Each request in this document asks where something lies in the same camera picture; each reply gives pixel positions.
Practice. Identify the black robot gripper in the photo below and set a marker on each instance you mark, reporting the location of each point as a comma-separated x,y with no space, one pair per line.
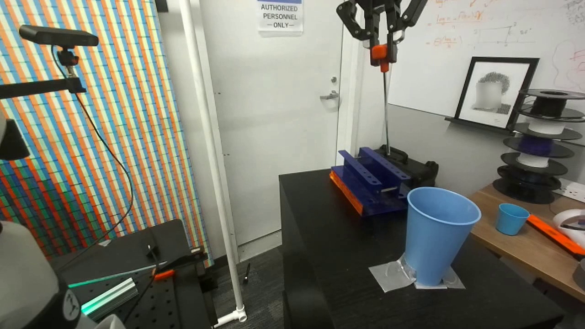
361,17

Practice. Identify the large blue plastic cup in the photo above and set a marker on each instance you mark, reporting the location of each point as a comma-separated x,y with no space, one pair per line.
436,229

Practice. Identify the small blue cup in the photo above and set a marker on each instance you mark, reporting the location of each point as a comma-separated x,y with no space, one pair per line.
511,218

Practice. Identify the authorized personnel sign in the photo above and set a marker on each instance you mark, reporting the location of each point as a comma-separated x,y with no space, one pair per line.
280,15

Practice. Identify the framed portrait picture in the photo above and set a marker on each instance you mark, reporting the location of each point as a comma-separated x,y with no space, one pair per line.
494,90

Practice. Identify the blue and orange stepped rack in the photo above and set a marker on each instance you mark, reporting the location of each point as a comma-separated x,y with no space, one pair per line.
372,183

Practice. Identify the white support pole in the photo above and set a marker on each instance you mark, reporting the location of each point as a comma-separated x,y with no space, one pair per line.
205,99

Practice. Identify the stack of filament spools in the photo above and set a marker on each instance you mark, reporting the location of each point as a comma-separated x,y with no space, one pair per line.
533,165

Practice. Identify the grey tape patch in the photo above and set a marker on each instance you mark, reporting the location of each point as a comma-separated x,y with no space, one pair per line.
396,274

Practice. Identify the wooden desk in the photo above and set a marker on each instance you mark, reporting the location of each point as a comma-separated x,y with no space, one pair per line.
531,250

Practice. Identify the orange tool on desk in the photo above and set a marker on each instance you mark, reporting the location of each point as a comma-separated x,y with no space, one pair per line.
556,236

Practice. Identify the black optical breadboard table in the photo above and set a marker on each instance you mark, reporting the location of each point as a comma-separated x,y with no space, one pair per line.
165,269

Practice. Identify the door handle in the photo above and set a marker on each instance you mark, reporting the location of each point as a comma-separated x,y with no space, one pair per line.
332,95

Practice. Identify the black camera on stand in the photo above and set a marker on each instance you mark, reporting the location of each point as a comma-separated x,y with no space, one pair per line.
57,35

